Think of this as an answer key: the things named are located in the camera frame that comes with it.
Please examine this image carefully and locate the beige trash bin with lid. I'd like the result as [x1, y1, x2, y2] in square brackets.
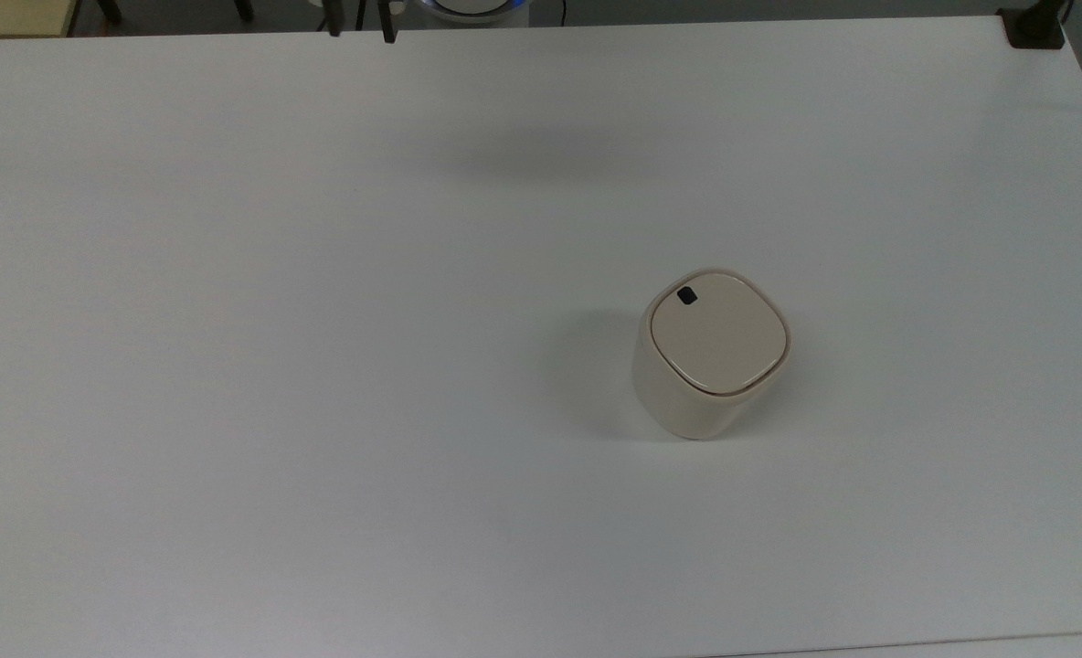
[631, 267, 792, 441]

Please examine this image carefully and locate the yellow wooden board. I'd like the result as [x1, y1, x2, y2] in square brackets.
[0, 0, 81, 39]

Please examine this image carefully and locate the black table clamp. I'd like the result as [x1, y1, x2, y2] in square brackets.
[997, 0, 1074, 50]

